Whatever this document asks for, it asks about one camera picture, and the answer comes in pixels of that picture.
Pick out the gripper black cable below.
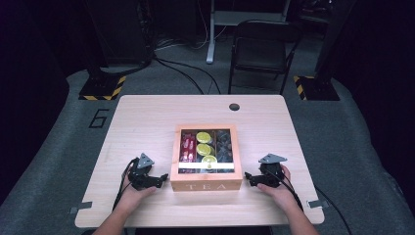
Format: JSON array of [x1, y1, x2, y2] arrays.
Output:
[[112, 158, 139, 212], [265, 165, 354, 235]]

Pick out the white floor cable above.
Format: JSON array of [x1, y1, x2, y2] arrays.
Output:
[[155, 19, 229, 52]]

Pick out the pile of dark tea bags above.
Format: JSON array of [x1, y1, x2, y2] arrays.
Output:
[[215, 129, 234, 164]]

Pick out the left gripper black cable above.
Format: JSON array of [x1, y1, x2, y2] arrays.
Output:
[[112, 158, 139, 212]]

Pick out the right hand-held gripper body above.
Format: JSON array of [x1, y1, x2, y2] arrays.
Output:
[[258, 153, 288, 189]]

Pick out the white desk leg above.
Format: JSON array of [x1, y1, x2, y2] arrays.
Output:
[[206, 0, 217, 65]]

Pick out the person's right hand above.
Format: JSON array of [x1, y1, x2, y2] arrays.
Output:
[[256, 164, 302, 213]]

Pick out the black floor cable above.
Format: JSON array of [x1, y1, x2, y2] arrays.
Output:
[[152, 56, 223, 96]]

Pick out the grey table bracket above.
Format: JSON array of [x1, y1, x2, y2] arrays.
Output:
[[306, 199, 330, 210], [69, 201, 94, 215]]

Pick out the green lid coffee capsule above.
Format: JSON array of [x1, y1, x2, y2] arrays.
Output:
[[195, 131, 213, 145], [196, 143, 213, 157], [201, 155, 218, 168]]

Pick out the black folding chair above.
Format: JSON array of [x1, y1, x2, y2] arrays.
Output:
[[227, 19, 303, 96]]

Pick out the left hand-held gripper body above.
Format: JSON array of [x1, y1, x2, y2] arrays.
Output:
[[127, 152, 155, 191]]

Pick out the person's left hand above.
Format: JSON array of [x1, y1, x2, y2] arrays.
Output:
[[115, 175, 158, 213]]

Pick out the wooden tea box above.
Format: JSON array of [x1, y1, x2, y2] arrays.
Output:
[[169, 123, 244, 193]]

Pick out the red coffee stick packet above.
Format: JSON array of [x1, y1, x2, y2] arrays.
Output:
[[188, 131, 197, 164], [180, 131, 190, 164]]

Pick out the black stand with striped base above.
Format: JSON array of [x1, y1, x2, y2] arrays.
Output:
[[78, 0, 155, 102], [293, 0, 358, 102]]

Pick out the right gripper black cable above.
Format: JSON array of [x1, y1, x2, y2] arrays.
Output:
[[265, 165, 354, 235]]

